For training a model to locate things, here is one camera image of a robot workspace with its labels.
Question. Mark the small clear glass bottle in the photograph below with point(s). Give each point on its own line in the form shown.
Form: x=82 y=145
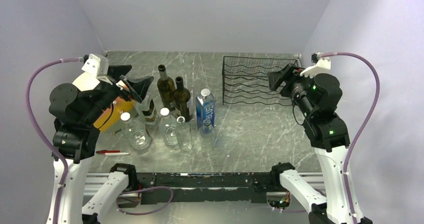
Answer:
x=207 y=130

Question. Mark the clear round bottle white cap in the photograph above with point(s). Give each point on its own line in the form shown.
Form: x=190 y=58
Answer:
x=135 y=131

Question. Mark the black wire wine rack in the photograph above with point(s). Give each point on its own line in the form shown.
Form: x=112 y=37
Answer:
x=245 y=81

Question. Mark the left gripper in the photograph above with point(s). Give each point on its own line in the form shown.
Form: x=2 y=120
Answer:
x=138 y=88

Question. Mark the clear slim glass bottle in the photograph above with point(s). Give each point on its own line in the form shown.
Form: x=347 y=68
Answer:
x=183 y=134

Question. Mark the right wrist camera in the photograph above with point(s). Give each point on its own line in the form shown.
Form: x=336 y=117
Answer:
x=321 y=65

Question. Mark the white pen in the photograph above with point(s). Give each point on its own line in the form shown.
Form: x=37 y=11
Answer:
x=116 y=154

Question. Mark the clear bottle white cap middle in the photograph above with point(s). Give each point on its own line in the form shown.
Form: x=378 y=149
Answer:
x=167 y=126

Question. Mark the white and orange drum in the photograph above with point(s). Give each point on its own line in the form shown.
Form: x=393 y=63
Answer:
x=110 y=121

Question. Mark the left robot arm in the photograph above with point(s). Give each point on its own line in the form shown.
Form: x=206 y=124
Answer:
x=76 y=107

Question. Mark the red pen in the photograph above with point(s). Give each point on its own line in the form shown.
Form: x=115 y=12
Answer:
x=107 y=151

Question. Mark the dark green wine bottle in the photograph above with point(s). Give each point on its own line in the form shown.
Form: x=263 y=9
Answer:
x=182 y=98
x=166 y=88

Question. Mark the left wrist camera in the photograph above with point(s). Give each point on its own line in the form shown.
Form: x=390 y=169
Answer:
x=96 y=65

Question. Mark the dark green wine bottle rear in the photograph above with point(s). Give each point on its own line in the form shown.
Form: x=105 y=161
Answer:
x=166 y=88

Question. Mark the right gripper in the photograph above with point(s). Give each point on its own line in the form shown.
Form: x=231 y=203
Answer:
x=276 y=77

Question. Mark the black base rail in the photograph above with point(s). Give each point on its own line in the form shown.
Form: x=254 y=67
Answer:
x=223 y=186

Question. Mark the clear bottle with label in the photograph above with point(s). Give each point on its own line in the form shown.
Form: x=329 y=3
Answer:
x=147 y=111

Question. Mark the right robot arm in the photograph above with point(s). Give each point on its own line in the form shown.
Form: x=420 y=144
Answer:
x=317 y=97

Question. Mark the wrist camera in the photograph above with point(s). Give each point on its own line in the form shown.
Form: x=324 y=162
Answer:
x=321 y=65
x=96 y=65

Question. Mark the dark green wine bottle front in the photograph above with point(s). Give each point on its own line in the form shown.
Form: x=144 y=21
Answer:
x=182 y=98

